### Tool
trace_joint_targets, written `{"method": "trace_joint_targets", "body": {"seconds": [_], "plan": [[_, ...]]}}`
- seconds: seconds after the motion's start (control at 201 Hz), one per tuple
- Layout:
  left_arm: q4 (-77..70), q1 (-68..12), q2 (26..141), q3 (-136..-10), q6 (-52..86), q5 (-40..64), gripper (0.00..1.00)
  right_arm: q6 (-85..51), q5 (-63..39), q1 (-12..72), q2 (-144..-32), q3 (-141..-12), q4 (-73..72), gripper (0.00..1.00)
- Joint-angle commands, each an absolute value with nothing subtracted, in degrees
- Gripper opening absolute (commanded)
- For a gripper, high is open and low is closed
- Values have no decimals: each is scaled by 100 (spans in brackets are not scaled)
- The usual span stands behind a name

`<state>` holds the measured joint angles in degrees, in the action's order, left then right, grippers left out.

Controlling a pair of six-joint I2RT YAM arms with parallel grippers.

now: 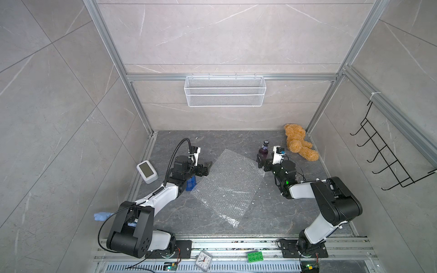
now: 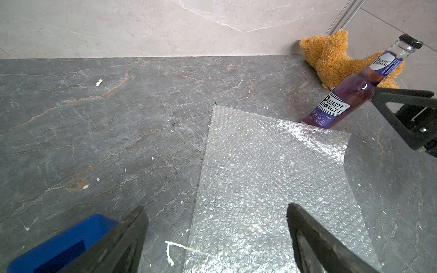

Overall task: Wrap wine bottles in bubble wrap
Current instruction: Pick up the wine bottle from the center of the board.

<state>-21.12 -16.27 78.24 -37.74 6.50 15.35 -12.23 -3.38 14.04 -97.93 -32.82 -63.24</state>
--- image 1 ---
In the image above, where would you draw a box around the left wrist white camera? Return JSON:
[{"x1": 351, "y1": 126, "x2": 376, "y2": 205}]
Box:
[{"x1": 189, "y1": 146, "x2": 201, "y2": 166}]

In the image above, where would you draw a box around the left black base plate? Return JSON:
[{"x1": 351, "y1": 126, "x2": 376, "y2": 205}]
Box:
[{"x1": 145, "y1": 240, "x2": 192, "y2": 259}]

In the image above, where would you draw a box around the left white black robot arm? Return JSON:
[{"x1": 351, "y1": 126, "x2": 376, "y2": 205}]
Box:
[{"x1": 106, "y1": 156, "x2": 212, "y2": 258}]

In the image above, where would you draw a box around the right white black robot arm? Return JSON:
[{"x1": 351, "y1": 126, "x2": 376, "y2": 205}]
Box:
[{"x1": 257, "y1": 155, "x2": 363, "y2": 257}]

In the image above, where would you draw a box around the tan teddy bear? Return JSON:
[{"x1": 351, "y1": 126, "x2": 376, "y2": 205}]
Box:
[{"x1": 284, "y1": 124, "x2": 319, "y2": 162}]

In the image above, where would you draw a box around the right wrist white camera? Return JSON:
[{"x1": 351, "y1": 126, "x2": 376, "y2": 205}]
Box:
[{"x1": 273, "y1": 146, "x2": 286, "y2": 164}]

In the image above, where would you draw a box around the white digital timer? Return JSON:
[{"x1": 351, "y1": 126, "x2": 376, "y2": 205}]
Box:
[{"x1": 137, "y1": 160, "x2": 158, "y2": 184}]

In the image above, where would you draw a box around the small white analog clock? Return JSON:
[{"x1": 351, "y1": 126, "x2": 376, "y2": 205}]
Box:
[{"x1": 195, "y1": 251, "x2": 213, "y2": 272}]

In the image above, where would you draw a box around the black wire hook rack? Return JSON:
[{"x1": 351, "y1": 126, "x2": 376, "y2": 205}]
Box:
[{"x1": 349, "y1": 101, "x2": 437, "y2": 191}]

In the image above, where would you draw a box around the green toy brick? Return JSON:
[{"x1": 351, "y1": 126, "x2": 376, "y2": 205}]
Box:
[{"x1": 246, "y1": 251, "x2": 264, "y2": 263}]

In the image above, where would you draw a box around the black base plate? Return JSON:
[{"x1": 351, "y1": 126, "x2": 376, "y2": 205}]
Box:
[
  {"x1": 277, "y1": 239, "x2": 329, "y2": 258},
  {"x1": 145, "y1": 240, "x2": 192, "y2": 259}
]

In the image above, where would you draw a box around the wrist white camera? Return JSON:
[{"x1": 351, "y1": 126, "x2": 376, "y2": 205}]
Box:
[
  {"x1": 273, "y1": 146, "x2": 286, "y2": 164},
  {"x1": 189, "y1": 146, "x2": 201, "y2": 166}
]

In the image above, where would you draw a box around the blue tape dispenser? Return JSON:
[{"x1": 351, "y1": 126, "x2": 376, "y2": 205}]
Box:
[{"x1": 186, "y1": 175, "x2": 197, "y2": 192}]

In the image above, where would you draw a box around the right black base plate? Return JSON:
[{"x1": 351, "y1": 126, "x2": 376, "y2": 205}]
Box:
[{"x1": 277, "y1": 239, "x2": 329, "y2": 258}]

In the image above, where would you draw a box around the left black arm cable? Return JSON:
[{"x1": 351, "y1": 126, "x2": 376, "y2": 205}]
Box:
[{"x1": 163, "y1": 138, "x2": 192, "y2": 188}]

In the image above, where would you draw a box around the purple glass wine bottle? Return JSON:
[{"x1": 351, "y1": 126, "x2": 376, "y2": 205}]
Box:
[{"x1": 258, "y1": 140, "x2": 269, "y2": 159}]

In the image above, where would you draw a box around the clear bubble wrap sheet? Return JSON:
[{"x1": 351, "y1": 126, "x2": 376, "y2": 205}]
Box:
[{"x1": 192, "y1": 149, "x2": 265, "y2": 228}]

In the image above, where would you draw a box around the aluminium frame post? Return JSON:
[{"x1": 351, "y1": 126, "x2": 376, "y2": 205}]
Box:
[{"x1": 306, "y1": 0, "x2": 390, "y2": 134}]

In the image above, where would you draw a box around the white wire mesh basket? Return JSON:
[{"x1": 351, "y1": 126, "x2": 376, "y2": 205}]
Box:
[{"x1": 184, "y1": 75, "x2": 267, "y2": 108}]

